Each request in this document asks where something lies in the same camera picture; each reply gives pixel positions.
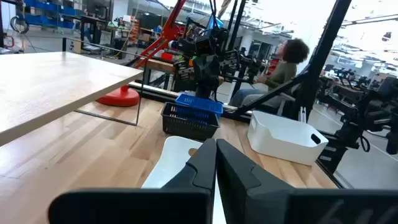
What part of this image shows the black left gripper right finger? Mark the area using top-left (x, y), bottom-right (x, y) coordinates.
top-left (216, 139), bottom-right (398, 224)

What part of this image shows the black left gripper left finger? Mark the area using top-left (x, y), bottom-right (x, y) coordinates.
top-left (48, 138), bottom-right (218, 224)

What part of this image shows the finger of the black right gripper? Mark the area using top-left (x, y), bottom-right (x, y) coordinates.
top-left (194, 54), bottom-right (208, 88)
top-left (205, 54), bottom-right (221, 88)

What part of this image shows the blue perforated plastic basket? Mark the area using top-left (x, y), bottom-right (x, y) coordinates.
top-left (174, 93), bottom-right (224, 118)

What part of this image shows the white plastic storage bin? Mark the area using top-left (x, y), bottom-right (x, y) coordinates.
top-left (247, 110), bottom-right (330, 167)
top-left (141, 136), bottom-right (228, 224)

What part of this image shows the black perforated plastic basket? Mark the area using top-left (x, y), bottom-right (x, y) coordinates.
top-left (160, 101), bottom-right (221, 142)

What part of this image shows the wooden workbench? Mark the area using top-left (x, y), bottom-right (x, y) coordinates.
top-left (141, 57), bottom-right (224, 91)

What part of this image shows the person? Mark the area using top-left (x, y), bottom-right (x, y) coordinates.
top-left (228, 37), bottom-right (310, 108)

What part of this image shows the red boom stand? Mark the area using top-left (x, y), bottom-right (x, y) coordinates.
top-left (95, 0), bottom-right (187, 108)

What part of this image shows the black workshop table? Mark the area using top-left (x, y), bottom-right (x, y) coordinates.
top-left (79, 14), bottom-right (110, 47)

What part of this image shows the blue storage rack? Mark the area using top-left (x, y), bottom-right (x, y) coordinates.
top-left (23, 0), bottom-right (85, 30)

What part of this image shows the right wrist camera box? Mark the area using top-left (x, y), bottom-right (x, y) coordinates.
top-left (194, 34), bottom-right (216, 56)

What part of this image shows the silver frame bracket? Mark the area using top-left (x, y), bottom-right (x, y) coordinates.
top-left (298, 105), bottom-right (308, 123)

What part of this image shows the black aluminium rig frame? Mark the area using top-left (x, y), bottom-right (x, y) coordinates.
top-left (127, 0), bottom-right (354, 187)

